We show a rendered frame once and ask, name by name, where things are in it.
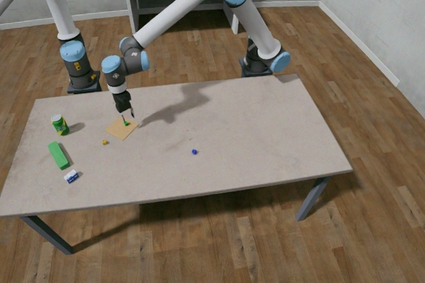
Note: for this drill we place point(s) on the tan mat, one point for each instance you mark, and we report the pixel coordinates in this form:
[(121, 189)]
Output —
[(118, 132)]

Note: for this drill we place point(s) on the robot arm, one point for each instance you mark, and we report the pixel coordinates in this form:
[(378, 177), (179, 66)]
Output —
[(54, 0), (166, 20)]

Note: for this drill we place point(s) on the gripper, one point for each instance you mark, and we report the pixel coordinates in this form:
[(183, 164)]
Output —
[(121, 102)]

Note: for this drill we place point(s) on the green block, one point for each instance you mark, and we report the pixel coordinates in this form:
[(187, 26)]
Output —
[(58, 155)]

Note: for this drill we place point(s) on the beige table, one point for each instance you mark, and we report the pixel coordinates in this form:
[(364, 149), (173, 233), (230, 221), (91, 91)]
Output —
[(166, 180)]

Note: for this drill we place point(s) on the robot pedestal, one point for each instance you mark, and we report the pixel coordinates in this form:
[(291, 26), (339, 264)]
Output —
[(83, 90), (255, 73)]

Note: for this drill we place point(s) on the blue die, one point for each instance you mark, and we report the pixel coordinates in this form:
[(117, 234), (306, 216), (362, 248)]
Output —
[(194, 151)]

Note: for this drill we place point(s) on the green drink can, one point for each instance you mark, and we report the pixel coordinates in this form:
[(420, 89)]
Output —
[(60, 126)]

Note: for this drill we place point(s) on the blue and white box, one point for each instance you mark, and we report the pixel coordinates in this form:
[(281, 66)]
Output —
[(71, 176)]

